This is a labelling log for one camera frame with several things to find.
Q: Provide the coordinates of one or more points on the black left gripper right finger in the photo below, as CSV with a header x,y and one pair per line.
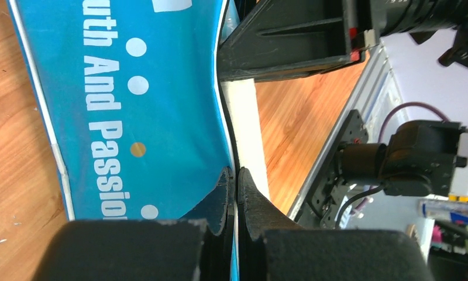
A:
x,y
263,231

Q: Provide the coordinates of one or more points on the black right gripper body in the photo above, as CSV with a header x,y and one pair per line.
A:
x,y
281,40

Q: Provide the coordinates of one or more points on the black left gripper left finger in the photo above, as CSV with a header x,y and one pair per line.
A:
x,y
205,241

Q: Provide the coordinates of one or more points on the blue racket bag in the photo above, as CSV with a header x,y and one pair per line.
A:
x,y
133,108

